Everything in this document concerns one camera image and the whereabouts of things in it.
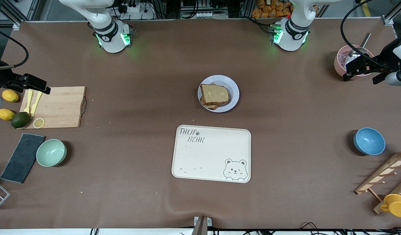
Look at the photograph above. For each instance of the clear ice cubes pile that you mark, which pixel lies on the clear ice cubes pile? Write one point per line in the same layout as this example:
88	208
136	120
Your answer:
342	58

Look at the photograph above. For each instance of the round white plate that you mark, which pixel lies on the round white plate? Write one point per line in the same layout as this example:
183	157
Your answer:
233	89

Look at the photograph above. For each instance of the mint green bowl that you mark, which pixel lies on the mint green bowl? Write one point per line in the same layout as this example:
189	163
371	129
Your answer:
51	152

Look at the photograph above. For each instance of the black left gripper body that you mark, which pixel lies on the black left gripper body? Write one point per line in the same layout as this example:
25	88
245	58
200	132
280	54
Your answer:
386	55

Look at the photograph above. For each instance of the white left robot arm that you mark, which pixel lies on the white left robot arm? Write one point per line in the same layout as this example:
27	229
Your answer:
293	36

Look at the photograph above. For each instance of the metal scoop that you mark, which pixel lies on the metal scoop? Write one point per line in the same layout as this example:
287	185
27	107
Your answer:
358	50

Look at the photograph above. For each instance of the blue bowl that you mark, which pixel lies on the blue bowl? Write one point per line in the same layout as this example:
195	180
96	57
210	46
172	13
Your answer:
369	141

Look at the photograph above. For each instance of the yellow plastic knife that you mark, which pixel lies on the yellow plastic knife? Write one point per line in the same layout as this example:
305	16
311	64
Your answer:
35	104

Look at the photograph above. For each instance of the yellow lemon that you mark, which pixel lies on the yellow lemon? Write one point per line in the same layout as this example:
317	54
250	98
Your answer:
10	96
5	114

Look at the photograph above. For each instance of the yellow cup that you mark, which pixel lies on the yellow cup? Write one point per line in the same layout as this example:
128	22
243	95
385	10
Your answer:
397	205

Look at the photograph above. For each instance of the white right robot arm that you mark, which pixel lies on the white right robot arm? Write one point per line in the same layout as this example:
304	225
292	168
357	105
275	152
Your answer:
110	36

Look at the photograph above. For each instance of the lemon slice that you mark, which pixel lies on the lemon slice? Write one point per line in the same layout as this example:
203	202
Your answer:
38	123

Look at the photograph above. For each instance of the white power strip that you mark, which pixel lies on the white power strip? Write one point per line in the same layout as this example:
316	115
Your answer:
135	9

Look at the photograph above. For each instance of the wooden peg rack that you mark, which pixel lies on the wooden peg rack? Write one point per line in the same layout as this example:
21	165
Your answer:
383	171

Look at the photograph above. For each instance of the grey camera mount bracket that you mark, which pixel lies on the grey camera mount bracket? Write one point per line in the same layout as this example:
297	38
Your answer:
200	227

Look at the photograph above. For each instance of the pink bowl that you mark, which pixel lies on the pink bowl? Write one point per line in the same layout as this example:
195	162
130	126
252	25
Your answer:
338	67

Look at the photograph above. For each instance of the dark grey cloth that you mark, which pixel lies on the dark grey cloth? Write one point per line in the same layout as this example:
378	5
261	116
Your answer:
22	158

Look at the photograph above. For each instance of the wooden cutting board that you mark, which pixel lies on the wooden cutting board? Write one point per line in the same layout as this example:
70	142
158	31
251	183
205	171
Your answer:
61	107

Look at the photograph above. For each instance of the plain brown bread slice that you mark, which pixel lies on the plain brown bread slice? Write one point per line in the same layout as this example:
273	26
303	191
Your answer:
215	94

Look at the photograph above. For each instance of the cream bear print tray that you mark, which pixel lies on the cream bear print tray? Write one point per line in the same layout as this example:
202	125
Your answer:
210	153

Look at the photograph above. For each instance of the yellow plastic fork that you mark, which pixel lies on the yellow plastic fork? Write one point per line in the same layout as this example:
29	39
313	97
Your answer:
29	102

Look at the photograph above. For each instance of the aluminium frame profile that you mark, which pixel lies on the aluminium frame profile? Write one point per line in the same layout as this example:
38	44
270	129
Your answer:
389	18
21	13

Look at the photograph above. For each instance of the pile of orange buns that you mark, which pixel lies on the pile of orange buns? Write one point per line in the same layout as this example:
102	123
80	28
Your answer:
272	8

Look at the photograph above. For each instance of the bread slice under egg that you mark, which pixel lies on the bread slice under egg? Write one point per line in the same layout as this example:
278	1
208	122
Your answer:
213	107

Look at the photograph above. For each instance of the green avocado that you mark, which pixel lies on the green avocado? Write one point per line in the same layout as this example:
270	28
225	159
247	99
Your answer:
21	120

